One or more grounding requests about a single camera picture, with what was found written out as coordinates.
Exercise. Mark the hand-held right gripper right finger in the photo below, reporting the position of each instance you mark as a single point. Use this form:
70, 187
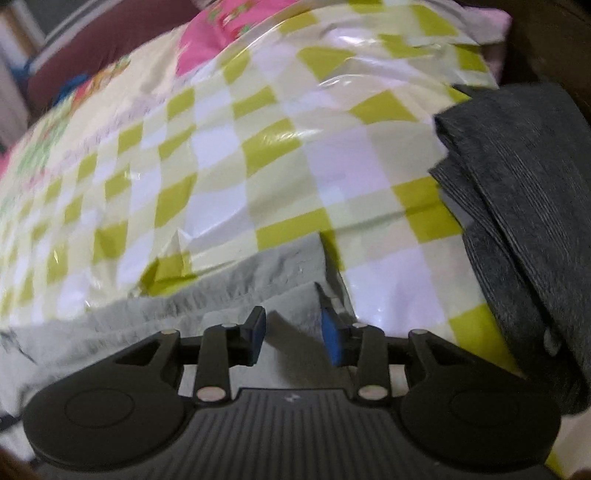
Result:
333, 339

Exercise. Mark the grey-green pants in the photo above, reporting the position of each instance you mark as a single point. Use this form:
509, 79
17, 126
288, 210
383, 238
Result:
161, 309

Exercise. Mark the small blue cloth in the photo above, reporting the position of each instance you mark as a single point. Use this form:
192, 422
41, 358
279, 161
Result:
71, 88

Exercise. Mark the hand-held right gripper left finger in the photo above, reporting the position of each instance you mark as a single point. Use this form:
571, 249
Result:
256, 336

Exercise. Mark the yellow-green checked plastic sheet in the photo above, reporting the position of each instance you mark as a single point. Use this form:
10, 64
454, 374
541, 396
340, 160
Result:
277, 152

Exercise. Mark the maroon window bench cushion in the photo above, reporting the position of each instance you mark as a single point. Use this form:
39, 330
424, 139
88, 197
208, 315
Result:
92, 46

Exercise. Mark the dark brown headboard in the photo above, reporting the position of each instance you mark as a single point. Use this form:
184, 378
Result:
554, 37

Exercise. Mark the dark grey folded cloth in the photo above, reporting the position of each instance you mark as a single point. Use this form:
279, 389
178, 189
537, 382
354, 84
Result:
517, 207

